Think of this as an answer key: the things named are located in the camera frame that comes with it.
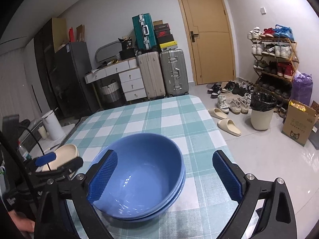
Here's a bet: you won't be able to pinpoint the dark grey refrigerator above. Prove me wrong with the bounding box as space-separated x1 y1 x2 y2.
50 42 99 118

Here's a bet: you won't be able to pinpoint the silver suitcase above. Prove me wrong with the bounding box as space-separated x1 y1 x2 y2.
159 49 189 97

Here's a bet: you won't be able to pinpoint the purple plastic bag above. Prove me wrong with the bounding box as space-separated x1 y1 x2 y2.
290 71 313 106

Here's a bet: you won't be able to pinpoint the beige slipper far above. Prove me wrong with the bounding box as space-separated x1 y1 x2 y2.
208 108 228 120

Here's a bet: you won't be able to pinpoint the wooden shoe rack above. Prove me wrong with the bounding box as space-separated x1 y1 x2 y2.
251 37 299 112

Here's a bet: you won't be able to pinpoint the cardboard box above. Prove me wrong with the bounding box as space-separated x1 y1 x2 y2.
282 99 318 146

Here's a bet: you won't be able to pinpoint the beige slipper near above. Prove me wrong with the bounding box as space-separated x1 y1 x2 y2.
217 119 242 136

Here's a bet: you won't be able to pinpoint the beige slipper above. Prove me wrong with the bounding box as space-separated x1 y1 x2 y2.
217 119 242 136
208 108 228 120

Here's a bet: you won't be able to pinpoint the blue bowl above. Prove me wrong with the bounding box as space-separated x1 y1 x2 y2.
92 133 185 218
102 168 186 223

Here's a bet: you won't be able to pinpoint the wall light switch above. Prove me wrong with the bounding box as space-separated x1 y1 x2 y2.
260 7 267 15

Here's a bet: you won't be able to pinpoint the white cup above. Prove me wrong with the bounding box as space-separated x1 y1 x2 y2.
37 126 48 140

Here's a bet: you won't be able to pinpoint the grey side cabinet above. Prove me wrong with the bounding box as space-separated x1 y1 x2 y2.
18 119 80 158

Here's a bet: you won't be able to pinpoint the teal checked tablecloth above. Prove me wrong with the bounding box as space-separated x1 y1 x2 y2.
63 94 253 239

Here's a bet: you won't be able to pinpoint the beige suitcase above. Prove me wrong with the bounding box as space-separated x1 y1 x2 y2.
137 52 166 99

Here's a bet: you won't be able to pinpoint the white trash bin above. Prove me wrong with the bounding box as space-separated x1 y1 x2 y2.
250 92 277 131

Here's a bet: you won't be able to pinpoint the wooden door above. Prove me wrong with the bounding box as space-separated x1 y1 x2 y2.
178 0 236 85

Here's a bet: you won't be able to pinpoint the teal suitcase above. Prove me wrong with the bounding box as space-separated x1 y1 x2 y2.
132 13 157 51

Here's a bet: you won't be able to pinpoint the person hand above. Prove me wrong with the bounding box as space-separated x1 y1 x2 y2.
8 210 35 233

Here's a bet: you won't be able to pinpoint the white kettle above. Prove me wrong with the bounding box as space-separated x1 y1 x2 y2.
41 110 65 140

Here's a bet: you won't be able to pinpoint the striped laundry basket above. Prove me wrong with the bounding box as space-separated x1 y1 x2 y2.
100 79 123 107

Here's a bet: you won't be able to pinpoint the stacked shoe boxes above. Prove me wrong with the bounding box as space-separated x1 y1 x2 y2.
153 20 178 52

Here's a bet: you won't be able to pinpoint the white drawer desk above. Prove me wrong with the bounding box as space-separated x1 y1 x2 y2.
84 58 147 102

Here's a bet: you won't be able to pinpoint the cream plate stack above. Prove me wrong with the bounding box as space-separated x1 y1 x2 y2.
36 144 80 172

